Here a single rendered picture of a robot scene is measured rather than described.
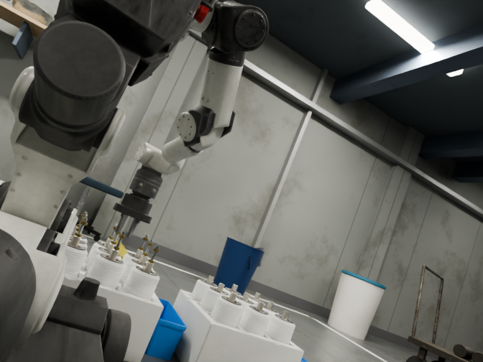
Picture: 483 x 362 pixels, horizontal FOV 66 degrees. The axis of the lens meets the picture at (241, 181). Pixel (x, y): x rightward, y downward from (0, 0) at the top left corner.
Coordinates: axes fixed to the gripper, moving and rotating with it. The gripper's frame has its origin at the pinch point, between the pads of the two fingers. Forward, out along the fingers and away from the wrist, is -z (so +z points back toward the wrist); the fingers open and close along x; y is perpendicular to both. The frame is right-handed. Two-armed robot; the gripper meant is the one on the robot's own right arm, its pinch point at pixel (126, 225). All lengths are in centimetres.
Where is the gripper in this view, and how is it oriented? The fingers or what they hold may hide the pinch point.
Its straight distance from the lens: 123.4
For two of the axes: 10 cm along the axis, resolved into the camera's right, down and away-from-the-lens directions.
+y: -0.2, -1.8, -9.8
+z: 3.8, -9.1, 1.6
